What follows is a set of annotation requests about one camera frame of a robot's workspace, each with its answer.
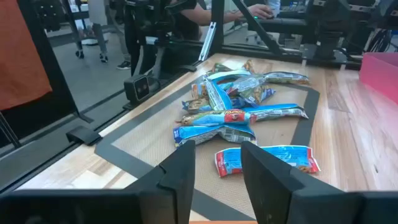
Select silver granola bar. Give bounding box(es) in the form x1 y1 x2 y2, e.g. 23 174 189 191
226 75 269 94

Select light blue granola bar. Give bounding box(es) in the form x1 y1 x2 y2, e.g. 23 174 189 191
206 68 252 83

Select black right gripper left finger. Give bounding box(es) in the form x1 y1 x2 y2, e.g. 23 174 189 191
124 139 196 224

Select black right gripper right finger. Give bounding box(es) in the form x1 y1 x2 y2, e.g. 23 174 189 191
241 141 346 224

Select silver aluminium bar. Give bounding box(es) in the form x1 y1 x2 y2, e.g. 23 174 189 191
198 21 217 62

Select black table-level camera box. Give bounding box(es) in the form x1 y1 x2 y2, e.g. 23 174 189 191
123 73 151 106

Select foil-wrapped granola bar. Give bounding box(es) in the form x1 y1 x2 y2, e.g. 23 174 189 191
242 58 256 74
182 96 215 114
190 82 208 100
202 77 234 112
229 96 249 110

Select person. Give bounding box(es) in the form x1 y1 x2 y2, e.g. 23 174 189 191
88 0 132 71
0 0 53 112
172 0 282 41

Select beige mat with dark border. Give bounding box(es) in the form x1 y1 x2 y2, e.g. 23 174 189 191
95 73 321 222

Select blue granola bar red ends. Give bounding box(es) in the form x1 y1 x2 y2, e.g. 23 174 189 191
214 144 322 179

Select black desk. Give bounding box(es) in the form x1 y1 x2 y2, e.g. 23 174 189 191
239 12 309 35

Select translucent pink plastic bin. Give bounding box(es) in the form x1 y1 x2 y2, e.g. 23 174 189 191
359 52 398 105

